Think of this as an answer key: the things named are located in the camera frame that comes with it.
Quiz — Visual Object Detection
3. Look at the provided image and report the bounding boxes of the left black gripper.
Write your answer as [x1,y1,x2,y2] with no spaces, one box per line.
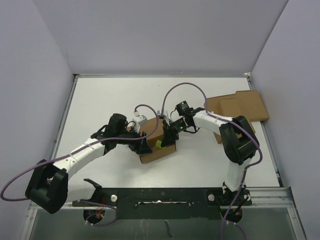
[116,124,152,154]

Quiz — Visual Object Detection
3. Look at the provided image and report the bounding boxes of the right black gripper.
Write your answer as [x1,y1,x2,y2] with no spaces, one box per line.
[161,117,190,147]

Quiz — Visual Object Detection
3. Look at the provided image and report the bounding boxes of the green rectangular block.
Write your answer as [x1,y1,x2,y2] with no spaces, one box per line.
[155,140,163,149]

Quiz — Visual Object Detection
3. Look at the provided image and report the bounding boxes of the brown cardboard box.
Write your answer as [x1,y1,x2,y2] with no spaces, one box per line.
[126,117,176,164]

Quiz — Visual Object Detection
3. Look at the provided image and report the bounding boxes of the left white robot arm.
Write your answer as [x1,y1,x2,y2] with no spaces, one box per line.
[25,113,152,214]

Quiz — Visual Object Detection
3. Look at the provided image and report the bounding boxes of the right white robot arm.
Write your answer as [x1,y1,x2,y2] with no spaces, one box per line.
[159,101,260,205]

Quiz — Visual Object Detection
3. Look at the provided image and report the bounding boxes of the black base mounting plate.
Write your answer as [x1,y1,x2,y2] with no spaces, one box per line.
[72,187,252,225]

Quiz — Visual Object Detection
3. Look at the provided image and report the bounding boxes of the flat cardboard stack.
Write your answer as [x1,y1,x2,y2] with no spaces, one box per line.
[203,90,270,145]

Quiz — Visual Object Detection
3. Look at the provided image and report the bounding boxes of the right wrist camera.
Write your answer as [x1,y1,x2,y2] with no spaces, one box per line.
[157,109,171,124]

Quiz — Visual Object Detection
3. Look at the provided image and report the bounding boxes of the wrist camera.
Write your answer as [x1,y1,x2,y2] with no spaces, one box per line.
[132,112,148,133]
[157,109,171,124]

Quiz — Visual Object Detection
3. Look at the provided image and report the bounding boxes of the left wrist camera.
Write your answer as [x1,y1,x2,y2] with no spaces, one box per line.
[132,112,148,133]

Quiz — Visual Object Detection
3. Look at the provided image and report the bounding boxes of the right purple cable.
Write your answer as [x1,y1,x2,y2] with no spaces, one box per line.
[161,82,263,240]

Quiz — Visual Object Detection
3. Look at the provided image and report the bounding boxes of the purple cable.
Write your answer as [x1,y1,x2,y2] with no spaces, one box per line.
[0,104,161,227]
[161,82,263,240]

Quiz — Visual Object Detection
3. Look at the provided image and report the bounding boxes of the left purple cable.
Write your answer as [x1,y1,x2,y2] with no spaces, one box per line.
[0,104,161,227]

